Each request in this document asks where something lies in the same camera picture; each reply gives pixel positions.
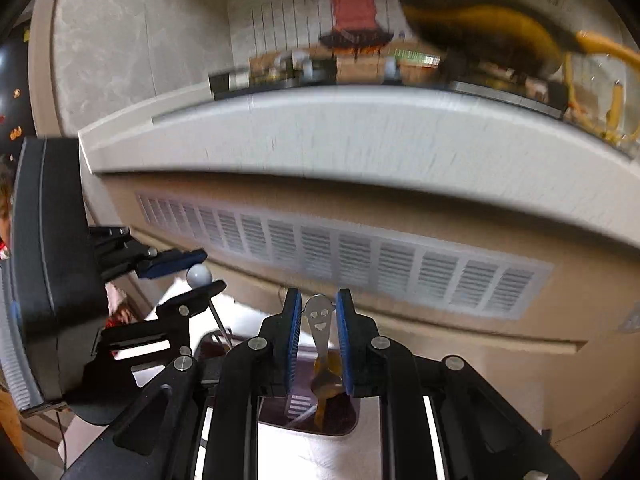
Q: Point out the white kitchen countertop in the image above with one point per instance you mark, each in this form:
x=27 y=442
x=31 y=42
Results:
x=424 y=140

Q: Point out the grey ventilation grille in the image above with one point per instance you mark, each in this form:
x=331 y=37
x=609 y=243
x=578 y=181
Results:
x=434 y=273

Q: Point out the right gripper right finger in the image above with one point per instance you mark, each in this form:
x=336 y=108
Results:
x=375 y=365

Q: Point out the white ball-end utensil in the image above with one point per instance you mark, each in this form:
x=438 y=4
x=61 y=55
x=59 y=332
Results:
x=199 y=276

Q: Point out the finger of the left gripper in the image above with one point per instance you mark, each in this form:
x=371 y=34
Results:
x=190 y=303
x=169 y=262

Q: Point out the dark wok pan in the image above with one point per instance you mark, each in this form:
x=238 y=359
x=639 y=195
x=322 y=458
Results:
x=504 y=32

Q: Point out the metal smiley-face spoon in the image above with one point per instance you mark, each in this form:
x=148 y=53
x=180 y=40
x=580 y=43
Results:
x=318 y=311

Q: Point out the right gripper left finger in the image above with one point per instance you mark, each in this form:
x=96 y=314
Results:
x=261 y=367

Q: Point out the brown wooden spoon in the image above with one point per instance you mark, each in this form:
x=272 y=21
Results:
x=327 y=399

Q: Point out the purple plastic utensil bin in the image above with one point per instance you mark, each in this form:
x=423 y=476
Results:
x=298 y=413

